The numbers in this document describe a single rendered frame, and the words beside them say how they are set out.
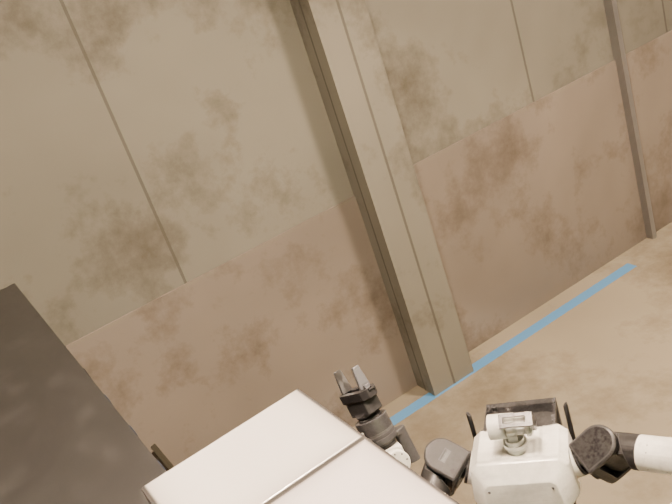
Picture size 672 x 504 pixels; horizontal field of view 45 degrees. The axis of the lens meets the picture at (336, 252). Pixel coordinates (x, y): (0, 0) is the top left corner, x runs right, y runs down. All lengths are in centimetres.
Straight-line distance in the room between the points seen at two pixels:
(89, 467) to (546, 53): 426
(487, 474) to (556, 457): 18
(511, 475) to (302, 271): 249
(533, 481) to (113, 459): 114
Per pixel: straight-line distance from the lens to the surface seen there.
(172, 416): 445
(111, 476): 145
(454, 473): 228
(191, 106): 410
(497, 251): 521
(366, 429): 211
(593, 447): 223
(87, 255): 407
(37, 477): 156
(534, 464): 222
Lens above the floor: 284
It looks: 23 degrees down
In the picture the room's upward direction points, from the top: 19 degrees counter-clockwise
